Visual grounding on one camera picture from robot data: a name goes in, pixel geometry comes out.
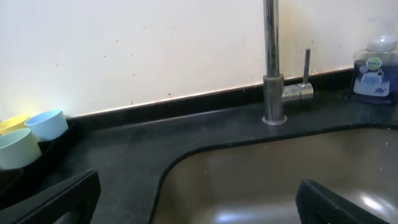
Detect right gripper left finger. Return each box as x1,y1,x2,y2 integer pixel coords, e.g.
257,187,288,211
0,169,102,224

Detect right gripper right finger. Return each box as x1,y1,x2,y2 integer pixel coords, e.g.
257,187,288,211
295,179,392,224

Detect black tray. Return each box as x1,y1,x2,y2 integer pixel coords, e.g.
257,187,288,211
0,119,78,210

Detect green cup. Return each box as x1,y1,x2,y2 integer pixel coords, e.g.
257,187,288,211
0,128,43,170

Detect steel sink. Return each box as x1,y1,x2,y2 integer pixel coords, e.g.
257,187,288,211
149,123,398,224

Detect blue cup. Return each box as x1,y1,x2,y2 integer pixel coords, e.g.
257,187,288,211
24,109,69,142

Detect yellow cup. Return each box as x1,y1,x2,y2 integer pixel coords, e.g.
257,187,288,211
0,114,31,136

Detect steel tap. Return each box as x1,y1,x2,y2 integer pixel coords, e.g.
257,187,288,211
262,0,314,126

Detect blue soap bottle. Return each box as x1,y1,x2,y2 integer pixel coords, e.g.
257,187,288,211
350,18,398,105

